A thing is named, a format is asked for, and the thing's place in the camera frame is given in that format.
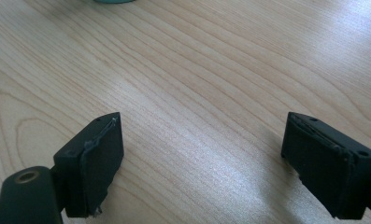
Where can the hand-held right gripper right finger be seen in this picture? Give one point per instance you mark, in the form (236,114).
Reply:
(326,165)

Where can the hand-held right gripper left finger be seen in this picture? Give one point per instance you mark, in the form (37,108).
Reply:
(96,165)

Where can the teal cup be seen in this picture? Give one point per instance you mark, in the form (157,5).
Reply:
(114,1)

